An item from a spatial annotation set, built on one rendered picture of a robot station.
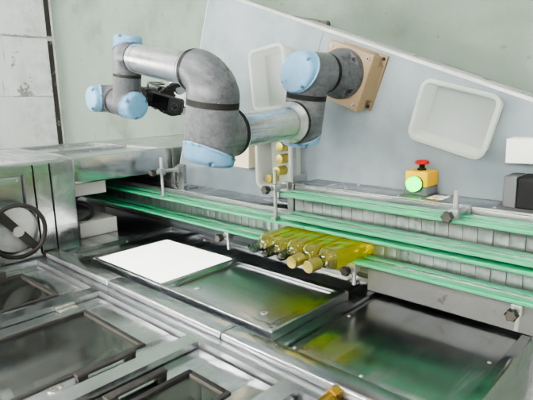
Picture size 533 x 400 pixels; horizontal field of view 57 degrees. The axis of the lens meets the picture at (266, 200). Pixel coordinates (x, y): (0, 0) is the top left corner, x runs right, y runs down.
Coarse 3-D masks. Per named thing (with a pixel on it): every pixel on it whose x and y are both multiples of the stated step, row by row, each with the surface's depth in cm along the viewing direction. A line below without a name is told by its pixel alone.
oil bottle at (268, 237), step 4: (280, 228) 158; (284, 228) 158; (288, 228) 158; (292, 228) 158; (296, 228) 157; (268, 232) 154; (272, 232) 153; (276, 232) 153; (280, 232) 153; (284, 232) 153; (288, 232) 154; (260, 236) 151; (264, 236) 150; (268, 236) 149; (272, 236) 149; (276, 236) 150; (264, 240) 149; (268, 240) 148; (272, 240) 149; (268, 244) 148
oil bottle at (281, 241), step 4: (292, 232) 154; (296, 232) 153; (300, 232) 153; (304, 232) 153; (308, 232) 153; (312, 232) 154; (280, 236) 150; (284, 236) 149; (288, 236) 149; (292, 236) 149; (296, 236) 149; (300, 236) 149; (276, 240) 146; (280, 240) 145; (284, 240) 145; (288, 240) 145; (272, 244) 147; (276, 244) 145; (280, 244) 145; (284, 244) 144; (280, 248) 145; (284, 248) 145
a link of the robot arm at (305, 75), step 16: (288, 64) 135; (304, 64) 131; (320, 64) 133; (336, 64) 138; (288, 80) 135; (304, 80) 131; (320, 80) 134; (336, 80) 139; (288, 96) 138; (304, 96) 135; (320, 96) 136
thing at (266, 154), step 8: (264, 144) 182; (272, 144) 183; (256, 152) 180; (264, 152) 182; (272, 152) 184; (280, 152) 181; (288, 152) 169; (256, 160) 181; (264, 160) 183; (272, 160) 185; (256, 168) 181; (264, 168) 183; (272, 168) 185; (288, 168) 180; (256, 176) 182; (264, 176) 184; (280, 176) 183; (288, 176) 181; (264, 184) 182
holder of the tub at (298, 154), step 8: (296, 152) 172; (304, 152) 175; (296, 160) 172; (304, 160) 175; (296, 168) 172; (304, 168) 176; (296, 176) 173; (304, 176) 176; (272, 200) 183; (280, 200) 183
